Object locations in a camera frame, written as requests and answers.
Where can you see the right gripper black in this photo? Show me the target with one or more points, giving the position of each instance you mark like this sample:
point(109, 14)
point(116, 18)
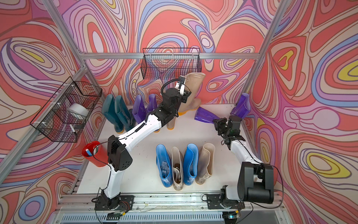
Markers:
point(217, 122)

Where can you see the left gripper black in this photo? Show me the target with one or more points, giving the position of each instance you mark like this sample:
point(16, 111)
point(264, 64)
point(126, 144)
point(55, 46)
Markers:
point(184, 98)

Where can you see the beige rain boot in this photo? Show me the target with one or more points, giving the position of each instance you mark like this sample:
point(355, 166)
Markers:
point(177, 168)
point(171, 125)
point(193, 82)
point(205, 163)

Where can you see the purple rain boot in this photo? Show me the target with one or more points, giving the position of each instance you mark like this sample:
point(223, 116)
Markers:
point(152, 104)
point(205, 116)
point(243, 106)
point(139, 111)

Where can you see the teal rain boot yellow sole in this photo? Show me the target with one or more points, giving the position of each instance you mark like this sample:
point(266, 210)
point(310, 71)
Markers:
point(108, 110)

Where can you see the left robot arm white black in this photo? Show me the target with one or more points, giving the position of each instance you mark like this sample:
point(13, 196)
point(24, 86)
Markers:
point(119, 148)

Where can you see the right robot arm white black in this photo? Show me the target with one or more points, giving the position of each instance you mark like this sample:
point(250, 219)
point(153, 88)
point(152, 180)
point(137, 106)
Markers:
point(256, 179)

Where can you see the blue rain boot right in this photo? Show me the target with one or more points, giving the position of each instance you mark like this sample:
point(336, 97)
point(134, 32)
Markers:
point(190, 164)

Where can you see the blue rain boot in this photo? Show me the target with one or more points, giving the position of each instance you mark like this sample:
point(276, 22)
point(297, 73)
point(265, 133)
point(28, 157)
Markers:
point(164, 165)
point(190, 164)

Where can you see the blue rain boot left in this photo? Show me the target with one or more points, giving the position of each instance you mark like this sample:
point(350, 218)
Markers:
point(164, 165)

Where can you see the red round object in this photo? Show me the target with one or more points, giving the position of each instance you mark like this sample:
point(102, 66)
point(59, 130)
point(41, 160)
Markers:
point(96, 153)

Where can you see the grey tape roll in basket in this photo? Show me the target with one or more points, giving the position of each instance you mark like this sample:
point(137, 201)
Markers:
point(78, 111)

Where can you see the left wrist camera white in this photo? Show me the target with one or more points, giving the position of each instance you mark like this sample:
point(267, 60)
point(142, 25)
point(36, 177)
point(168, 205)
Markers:
point(180, 86)

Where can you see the black wire basket back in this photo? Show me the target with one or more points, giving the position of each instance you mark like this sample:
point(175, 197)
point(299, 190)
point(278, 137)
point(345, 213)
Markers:
point(169, 63)

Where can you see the black wire basket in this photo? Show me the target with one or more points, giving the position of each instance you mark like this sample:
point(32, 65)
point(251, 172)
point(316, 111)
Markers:
point(57, 124)
point(169, 63)

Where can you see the black wire basket left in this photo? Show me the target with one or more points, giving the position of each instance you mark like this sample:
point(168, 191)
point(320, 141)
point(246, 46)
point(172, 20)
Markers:
point(57, 124)

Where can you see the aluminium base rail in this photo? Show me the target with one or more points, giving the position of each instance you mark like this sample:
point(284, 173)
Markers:
point(165, 208)

